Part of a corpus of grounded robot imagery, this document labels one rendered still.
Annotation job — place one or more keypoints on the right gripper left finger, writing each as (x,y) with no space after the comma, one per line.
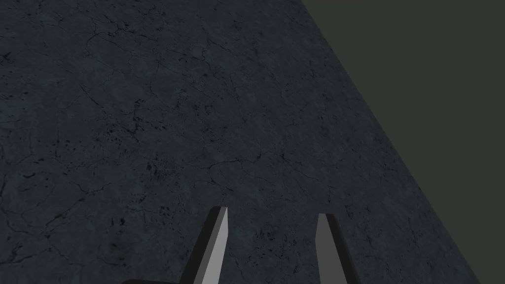
(211,252)

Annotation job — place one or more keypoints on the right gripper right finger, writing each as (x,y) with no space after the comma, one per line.
(333,256)

